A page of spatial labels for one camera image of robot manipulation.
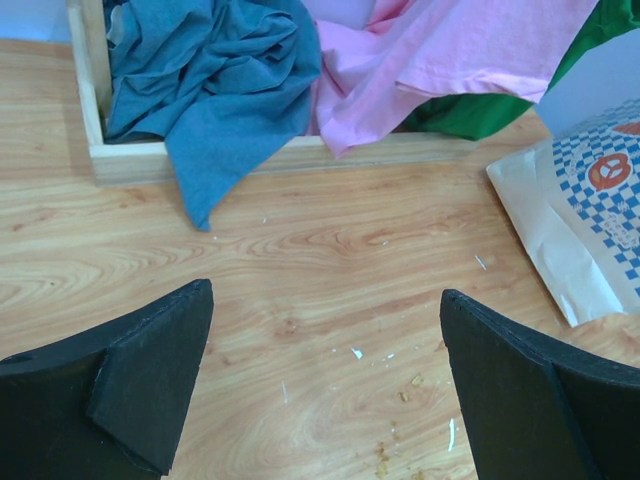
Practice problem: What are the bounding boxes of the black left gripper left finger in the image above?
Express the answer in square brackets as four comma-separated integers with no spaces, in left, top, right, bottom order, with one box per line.
[1,279,214,479]

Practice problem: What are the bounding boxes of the pink t-shirt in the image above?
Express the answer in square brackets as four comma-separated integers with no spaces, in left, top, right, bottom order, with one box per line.
[309,1,596,157]

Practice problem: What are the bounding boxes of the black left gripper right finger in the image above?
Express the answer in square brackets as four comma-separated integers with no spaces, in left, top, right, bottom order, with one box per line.
[439,289,639,479]

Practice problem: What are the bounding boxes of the blue checkered paper bag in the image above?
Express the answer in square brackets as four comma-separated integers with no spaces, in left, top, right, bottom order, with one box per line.
[487,99,639,327]

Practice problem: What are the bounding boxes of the green t-shirt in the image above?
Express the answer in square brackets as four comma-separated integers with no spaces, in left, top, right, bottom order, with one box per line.
[402,0,639,141]

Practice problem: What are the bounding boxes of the blue crumpled cloth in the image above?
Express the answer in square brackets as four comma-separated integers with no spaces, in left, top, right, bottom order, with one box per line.
[103,1,322,231]

